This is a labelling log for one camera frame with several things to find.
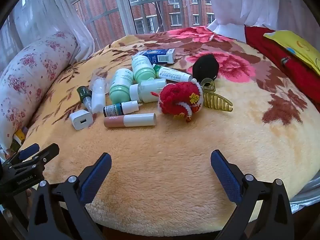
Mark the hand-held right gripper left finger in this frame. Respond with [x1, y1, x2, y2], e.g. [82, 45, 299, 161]
[27, 152, 112, 240]

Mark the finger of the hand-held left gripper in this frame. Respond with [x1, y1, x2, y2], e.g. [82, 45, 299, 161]
[24, 144, 60, 167]
[10, 143, 40, 163]

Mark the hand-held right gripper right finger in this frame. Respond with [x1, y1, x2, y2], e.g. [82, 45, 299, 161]
[210, 150, 295, 240]

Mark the dark green toner bottle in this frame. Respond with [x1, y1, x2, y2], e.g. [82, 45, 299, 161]
[77, 86, 93, 112]

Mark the yellow white plastic item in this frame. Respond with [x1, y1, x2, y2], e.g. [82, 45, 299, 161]
[10, 130, 25, 153]

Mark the white usb charger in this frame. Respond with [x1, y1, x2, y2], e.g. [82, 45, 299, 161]
[69, 109, 94, 130]

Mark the floral fleece blanket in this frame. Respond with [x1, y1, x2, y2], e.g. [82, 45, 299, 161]
[19, 26, 320, 230]

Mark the pink white lipstick tube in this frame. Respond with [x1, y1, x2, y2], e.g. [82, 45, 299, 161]
[104, 113, 157, 128]

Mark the small dropper bottle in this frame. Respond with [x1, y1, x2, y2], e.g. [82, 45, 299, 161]
[103, 100, 143, 117]

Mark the white cylinder bottle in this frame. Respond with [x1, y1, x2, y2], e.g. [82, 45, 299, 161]
[91, 79, 107, 114]

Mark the floral bolster pillow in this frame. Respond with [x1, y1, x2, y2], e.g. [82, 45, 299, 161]
[0, 31, 78, 153]

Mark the olive hair claw clip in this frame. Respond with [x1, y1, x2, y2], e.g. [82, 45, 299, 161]
[200, 78, 233, 112]

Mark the grey bed sheet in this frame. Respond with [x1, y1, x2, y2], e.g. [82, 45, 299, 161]
[290, 175, 320, 213]

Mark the green white cream bottle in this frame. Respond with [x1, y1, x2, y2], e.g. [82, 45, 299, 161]
[109, 69, 135, 105]
[132, 55, 156, 84]

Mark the clear plastic cup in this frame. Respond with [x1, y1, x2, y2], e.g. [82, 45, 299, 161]
[89, 69, 108, 93]

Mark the red knitted plush toy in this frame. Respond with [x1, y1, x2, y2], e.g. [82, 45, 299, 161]
[151, 81, 203, 122]

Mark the clear bottle white cap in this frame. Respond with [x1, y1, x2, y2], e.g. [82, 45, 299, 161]
[129, 78, 167, 103]

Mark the black round pouch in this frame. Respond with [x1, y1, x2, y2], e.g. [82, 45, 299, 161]
[192, 54, 220, 83]

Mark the white tube green cap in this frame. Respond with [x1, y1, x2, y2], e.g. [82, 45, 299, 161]
[152, 64, 192, 83]

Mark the red and yellow bag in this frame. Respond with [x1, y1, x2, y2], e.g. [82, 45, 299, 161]
[244, 26, 320, 103]

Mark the blue white carton box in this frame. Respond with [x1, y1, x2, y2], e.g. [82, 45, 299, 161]
[132, 48, 175, 65]

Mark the white sheer curtain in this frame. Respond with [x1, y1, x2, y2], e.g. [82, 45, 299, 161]
[207, 0, 320, 43]
[12, 0, 95, 55]

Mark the yellow printed packet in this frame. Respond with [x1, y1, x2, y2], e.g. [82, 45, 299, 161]
[264, 30, 320, 77]

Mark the red brick building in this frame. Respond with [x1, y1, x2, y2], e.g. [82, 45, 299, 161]
[74, 0, 215, 43]

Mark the white window frame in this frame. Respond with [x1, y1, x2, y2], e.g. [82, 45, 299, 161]
[62, 0, 218, 37]

